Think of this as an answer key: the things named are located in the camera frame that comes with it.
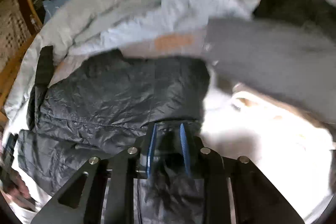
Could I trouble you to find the black puffer jacket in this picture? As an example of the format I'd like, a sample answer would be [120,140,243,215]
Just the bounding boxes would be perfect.
[18,46,210,223]

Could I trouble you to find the person's left hand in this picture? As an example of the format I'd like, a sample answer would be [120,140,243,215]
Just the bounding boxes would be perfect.
[2,170,31,202]

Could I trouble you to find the cream fleece garment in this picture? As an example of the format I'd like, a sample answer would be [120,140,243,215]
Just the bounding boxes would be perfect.
[232,83,335,138]

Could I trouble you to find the light grey-blue duvet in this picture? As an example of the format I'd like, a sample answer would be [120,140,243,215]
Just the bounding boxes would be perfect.
[5,0,261,119]

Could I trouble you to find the grey garment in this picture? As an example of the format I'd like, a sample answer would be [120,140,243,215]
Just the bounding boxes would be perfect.
[202,19,335,125]

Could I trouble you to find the black fuzzy garment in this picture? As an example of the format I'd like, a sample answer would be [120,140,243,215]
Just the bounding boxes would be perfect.
[253,0,335,33]

